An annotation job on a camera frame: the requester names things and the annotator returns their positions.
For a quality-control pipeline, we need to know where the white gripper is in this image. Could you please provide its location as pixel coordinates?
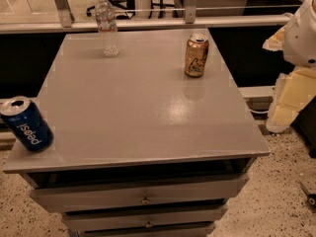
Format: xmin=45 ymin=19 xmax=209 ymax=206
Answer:
xmin=263 ymin=0 xmax=316 ymax=133

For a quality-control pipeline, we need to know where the blue pepsi can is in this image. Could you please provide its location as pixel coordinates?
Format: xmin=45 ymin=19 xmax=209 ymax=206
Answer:
xmin=1 ymin=96 xmax=53 ymax=152

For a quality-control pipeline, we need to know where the gold orange soda can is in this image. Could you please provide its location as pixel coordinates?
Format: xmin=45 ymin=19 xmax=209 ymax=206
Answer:
xmin=185 ymin=34 xmax=209 ymax=77

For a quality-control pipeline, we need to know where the black caster wheel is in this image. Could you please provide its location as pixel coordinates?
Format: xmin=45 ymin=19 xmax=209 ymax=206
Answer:
xmin=300 ymin=182 xmax=316 ymax=208

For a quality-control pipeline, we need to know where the top grey drawer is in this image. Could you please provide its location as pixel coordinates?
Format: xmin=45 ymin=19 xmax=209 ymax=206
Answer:
xmin=31 ymin=174 xmax=249 ymax=212

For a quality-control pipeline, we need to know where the grey drawer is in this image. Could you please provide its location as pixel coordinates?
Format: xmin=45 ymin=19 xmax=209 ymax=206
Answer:
xmin=31 ymin=174 xmax=249 ymax=212
xmin=62 ymin=204 xmax=228 ymax=231
xmin=80 ymin=221 xmax=215 ymax=237

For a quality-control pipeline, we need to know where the grey drawer cabinet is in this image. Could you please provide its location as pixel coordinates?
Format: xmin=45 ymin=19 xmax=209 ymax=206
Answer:
xmin=2 ymin=28 xmax=271 ymax=237

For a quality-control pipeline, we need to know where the bottom grey drawer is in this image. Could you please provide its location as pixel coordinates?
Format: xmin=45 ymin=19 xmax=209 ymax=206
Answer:
xmin=80 ymin=221 xmax=215 ymax=237

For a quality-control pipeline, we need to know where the clear plastic water bottle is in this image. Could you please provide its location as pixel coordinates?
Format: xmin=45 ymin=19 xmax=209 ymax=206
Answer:
xmin=95 ymin=0 xmax=119 ymax=57

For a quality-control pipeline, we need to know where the middle grey drawer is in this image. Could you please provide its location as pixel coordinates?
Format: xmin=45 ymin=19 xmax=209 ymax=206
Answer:
xmin=62 ymin=204 xmax=228 ymax=231

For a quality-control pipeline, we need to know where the metal railing frame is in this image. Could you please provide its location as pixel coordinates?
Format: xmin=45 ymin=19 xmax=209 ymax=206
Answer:
xmin=0 ymin=0 xmax=304 ymax=34

